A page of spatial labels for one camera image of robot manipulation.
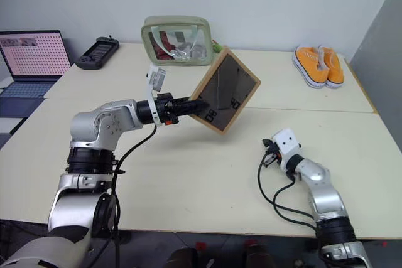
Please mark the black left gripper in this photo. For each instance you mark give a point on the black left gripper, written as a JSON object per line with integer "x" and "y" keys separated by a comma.
{"x": 164, "y": 108}

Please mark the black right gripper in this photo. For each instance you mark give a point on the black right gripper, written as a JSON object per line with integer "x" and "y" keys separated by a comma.
{"x": 271, "y": 155}

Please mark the wooden picture frame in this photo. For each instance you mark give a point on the wooden picture frame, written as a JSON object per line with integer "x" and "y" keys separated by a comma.
{"x": 230, "y": 92}

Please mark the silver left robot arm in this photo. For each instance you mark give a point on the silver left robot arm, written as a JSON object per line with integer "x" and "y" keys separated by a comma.
{"x": 94, "y": 123}

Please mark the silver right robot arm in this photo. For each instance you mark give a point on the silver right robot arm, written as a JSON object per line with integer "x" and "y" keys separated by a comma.
{"x": 323, "y": 192}

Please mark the green clear toiletry bag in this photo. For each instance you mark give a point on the green clear toiletry bag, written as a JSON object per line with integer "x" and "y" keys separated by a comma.
{"x": 176, "y": 42}

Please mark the small green pompom charm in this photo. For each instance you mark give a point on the small green pompom charm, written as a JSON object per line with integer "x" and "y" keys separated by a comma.
{"x": 217, "y": 48}

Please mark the orange canvas shoe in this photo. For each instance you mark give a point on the orange canvas shoe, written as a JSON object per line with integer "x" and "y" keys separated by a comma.
{"x": 309, "y": 62}
{"x": 334, "y": 67}

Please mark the black handheld game console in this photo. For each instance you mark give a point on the black handheld game console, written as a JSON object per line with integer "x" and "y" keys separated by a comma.
{"x": 98, "y": 53}

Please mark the open laptop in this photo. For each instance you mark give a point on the open laptop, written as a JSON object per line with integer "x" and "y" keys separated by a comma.
{"x": 31, "y": 61}

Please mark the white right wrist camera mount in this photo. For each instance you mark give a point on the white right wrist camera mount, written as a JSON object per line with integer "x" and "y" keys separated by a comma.
{"x": 287, "y": 144}

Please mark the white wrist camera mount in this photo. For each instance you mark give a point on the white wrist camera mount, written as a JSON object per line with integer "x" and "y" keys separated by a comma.
{"x": 287, "y": 144}
{"x": 156, "y": 77}

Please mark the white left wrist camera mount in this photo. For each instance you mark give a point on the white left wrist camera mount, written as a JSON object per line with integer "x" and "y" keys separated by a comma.
{"x": 156, "y": 77}

